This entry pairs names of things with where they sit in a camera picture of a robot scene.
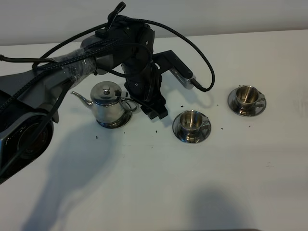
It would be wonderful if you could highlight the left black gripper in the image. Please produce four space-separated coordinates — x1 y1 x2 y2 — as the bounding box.
122 50 177 120

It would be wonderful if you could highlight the stainless steel teapot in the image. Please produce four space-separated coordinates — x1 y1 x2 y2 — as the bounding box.
71 81 139 123

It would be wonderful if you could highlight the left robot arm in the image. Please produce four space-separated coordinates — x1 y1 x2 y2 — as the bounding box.
0 14 167 182

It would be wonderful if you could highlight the near stainless steel teacup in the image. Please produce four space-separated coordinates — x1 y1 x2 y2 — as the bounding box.
178 110 210 142

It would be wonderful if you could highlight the stainless steel teacup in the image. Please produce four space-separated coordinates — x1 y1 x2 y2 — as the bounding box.
178 110 210 142
235 85 266 110

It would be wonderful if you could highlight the round steel teapot coaster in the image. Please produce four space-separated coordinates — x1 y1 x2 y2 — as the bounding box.
97 112 132 129

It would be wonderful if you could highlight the near stainless steel saucer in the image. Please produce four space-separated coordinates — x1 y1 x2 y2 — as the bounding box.
172 110 212 144

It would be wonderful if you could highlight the stainless steel saucer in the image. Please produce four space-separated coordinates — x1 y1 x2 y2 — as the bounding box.
228 88 267 117
172 110 212 144

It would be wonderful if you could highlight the far stainless steel teacup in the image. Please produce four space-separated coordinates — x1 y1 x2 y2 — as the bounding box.
235 85 266 110

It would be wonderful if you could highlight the far stainless steel saucer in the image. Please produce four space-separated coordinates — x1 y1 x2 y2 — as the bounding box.
228 88 267 117

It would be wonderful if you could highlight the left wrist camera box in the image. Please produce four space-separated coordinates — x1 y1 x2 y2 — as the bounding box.
166 54 197 90

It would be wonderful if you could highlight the black left camera cable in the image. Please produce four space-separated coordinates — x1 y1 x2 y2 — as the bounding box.
0 1 216 179

